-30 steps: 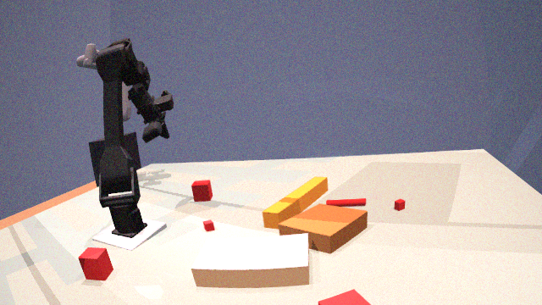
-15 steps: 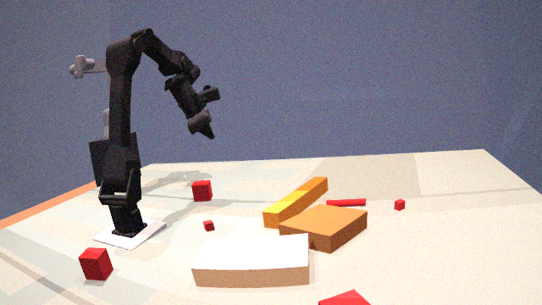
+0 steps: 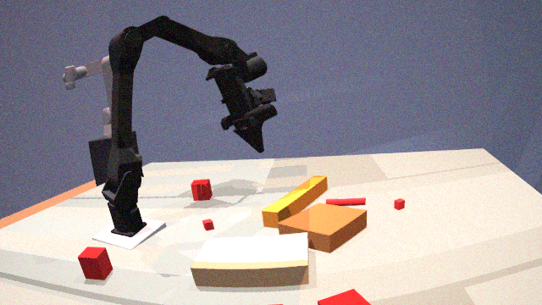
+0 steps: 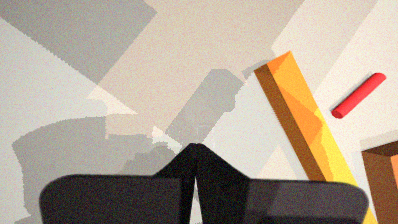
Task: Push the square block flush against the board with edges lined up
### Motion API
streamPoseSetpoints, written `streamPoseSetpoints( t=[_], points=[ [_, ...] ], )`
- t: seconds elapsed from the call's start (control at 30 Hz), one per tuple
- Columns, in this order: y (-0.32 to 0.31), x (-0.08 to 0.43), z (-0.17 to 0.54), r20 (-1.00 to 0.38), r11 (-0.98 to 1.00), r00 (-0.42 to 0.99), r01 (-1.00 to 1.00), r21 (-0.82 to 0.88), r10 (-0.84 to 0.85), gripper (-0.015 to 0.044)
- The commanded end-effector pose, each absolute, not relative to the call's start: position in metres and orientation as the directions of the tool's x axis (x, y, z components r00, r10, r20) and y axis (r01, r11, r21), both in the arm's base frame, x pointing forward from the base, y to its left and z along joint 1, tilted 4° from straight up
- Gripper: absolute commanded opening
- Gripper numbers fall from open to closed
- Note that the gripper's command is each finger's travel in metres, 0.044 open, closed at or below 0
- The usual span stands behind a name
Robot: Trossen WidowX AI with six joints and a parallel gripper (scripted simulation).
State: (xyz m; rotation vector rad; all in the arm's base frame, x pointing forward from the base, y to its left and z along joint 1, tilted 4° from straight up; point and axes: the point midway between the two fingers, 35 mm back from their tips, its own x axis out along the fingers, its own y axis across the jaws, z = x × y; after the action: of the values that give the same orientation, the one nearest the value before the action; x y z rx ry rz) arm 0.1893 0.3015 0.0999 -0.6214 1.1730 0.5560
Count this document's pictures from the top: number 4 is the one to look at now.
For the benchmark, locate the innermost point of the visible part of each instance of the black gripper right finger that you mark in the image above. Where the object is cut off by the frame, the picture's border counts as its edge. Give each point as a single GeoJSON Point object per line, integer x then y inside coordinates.
{"type": "Point", "coordinates": [228, 196]}

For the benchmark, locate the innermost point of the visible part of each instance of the red cylinder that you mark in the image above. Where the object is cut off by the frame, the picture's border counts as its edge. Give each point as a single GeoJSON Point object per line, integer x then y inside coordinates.
{"type": "Point", "coordinates": [358, 95]}

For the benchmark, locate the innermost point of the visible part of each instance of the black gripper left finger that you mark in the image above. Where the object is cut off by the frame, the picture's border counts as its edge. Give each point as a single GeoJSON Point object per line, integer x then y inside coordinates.
{"type": "Point", "coordinates": [163, 198]}

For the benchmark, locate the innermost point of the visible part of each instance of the orange square block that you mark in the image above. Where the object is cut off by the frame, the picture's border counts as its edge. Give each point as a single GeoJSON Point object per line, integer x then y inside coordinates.
{"type": "Point", "coordinates": [381, 168]}

